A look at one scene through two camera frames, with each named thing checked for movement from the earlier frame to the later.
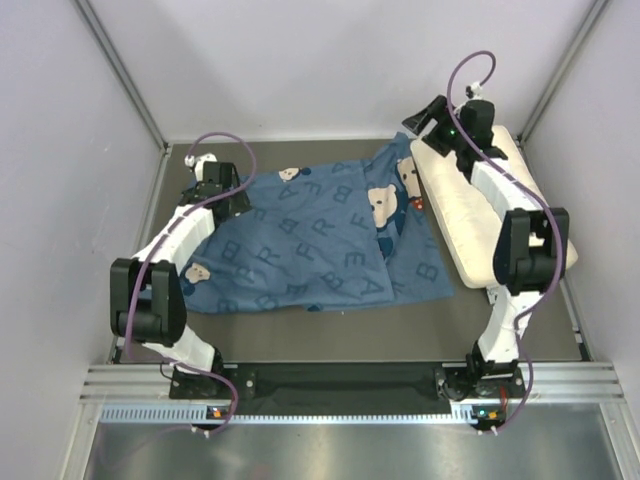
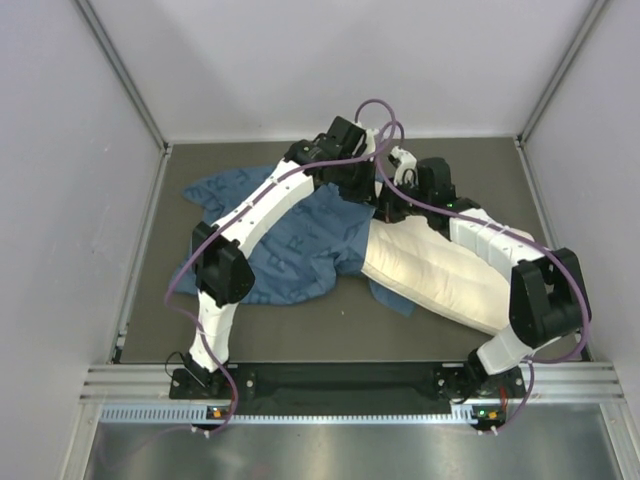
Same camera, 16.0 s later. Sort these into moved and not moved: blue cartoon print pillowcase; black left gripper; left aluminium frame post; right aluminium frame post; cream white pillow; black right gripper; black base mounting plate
Moved: black left gripper; cream white pillow; black right gripper
Not moved: right aluminium frame post; left aluminium frame post; blue cartoon print pillowcase; black base mounting plate
